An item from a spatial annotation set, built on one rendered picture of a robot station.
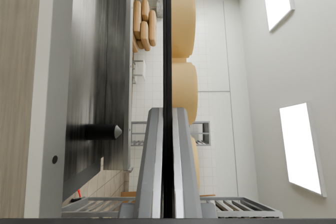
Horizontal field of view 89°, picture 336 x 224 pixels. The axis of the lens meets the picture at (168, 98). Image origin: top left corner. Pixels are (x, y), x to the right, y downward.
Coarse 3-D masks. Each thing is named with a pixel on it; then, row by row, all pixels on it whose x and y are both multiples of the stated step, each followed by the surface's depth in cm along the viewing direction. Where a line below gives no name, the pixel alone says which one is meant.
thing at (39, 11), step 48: (0, 0) 15; (48, 0) 15; (0, 48) 14; (48, 48) 14; (0, 96) 14; (48, 96) 14; (0, 144) 14; (48, 144) 14; (0, 192) 13; (48, 192) 14
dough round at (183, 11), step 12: (180, 0) 12; (192, 0) 12; (180, 12) 12; (192, 12) 12; (180, 24) 12; (192, 24) 12; (180, 36) 13; (192, 36) 13; (180, 48) 13; (192, 48) 14
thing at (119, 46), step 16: (112, 0) 46; (128, 0) 46; (112, 16) 45; (128, 16) 45; (112, 32) 45; (128, 32) 45; (112, 48) 44; (128, 48) 44; (112, 64) 44; (128, 64) 44; (112, 80) 44; (128, 80) 43; (112, 96) 43; (128, 96) 43; (112, 112) 43; (128, 112) 43; (128, 128) 43; (112, 144) 42; (128, 144) 42; (112, 160) 42; (128, 160) 42
